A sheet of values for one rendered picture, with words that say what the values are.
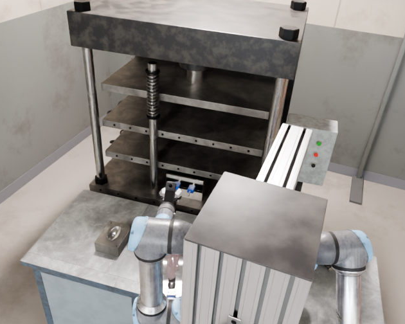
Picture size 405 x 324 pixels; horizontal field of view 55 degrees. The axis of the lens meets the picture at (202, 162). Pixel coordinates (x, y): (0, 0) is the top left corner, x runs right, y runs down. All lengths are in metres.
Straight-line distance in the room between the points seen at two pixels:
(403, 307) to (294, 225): 2.85
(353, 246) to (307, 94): 3.11
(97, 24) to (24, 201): 2.34
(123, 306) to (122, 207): 0.65
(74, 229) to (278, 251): 1.98
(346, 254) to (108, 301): 1.51
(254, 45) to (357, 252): 1.15
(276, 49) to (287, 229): 1.41
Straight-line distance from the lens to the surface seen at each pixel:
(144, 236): 1.30
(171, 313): 1.61
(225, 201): 0.86
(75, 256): 2.46
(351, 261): 1.49
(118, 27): 2.33
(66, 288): 2.60
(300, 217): 0.86
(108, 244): 2.39
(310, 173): 2.60
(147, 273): 1.43
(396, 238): 4.21
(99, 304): 2.57
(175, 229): 1.29
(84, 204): 2.80
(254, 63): 2.14
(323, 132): 2.44
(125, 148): 2.89
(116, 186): 2.94
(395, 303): 3.63
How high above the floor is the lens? 2.57
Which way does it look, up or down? 34 degrees down
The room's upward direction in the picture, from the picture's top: 4 degrees clockwise
